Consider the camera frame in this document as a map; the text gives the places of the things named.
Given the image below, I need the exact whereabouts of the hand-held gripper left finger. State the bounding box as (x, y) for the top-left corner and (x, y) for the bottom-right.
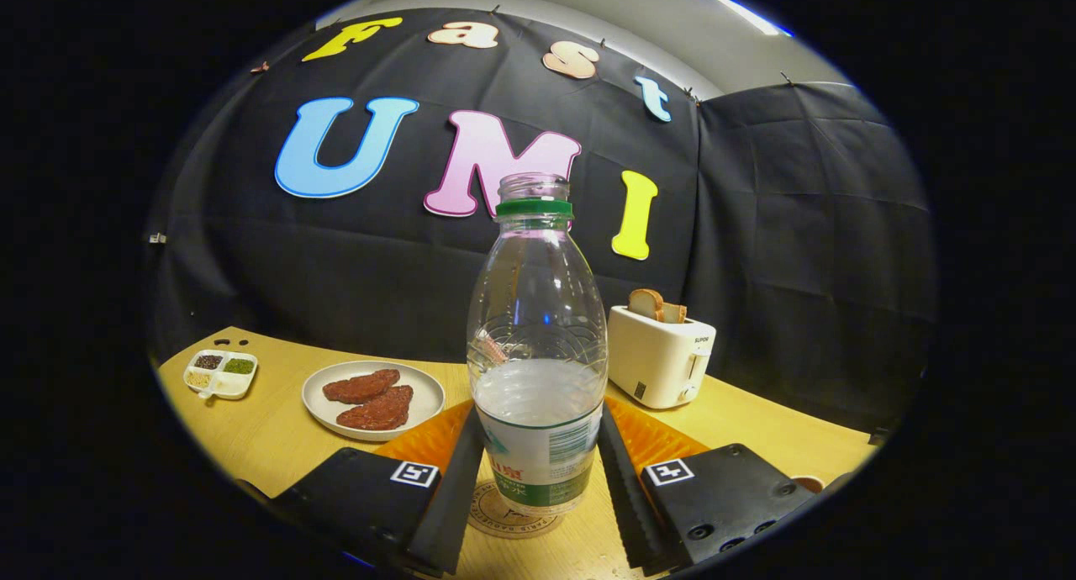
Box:
(271, 399), (487, 577)

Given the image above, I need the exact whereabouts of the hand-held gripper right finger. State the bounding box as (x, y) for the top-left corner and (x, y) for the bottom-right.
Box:
(599, 398), (818, 577)

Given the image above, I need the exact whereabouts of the round wooden coaster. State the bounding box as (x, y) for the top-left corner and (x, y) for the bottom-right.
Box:
(467, 479), (564, 539)

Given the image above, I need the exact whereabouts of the clear plastic bottle green label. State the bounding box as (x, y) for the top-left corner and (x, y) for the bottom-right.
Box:
(467, 172), (609, 516)

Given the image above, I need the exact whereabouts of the white round plate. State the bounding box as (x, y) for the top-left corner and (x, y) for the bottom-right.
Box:
(301, 361), (446, 442)

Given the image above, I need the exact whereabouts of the brown meat patty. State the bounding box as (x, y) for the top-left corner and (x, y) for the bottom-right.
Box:
(323, 369), (402, 404)
(336, 385), (414, 431)

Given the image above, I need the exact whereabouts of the white toaster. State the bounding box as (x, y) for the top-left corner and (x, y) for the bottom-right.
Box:
(607, 305), (718, 410)

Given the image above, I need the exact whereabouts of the wooden table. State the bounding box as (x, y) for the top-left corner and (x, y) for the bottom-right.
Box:
(156, 326), (883, 580)

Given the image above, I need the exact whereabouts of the toasted bread slice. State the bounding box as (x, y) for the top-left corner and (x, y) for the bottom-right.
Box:
(628, 288), (688, 324)

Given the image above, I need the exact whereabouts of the black backdrop cloth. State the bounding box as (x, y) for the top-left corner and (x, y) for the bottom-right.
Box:
(143, 7), (938, 434)

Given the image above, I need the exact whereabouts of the white divided condiment dish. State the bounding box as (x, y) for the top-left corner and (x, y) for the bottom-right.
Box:
(182, 349), (259, 401)

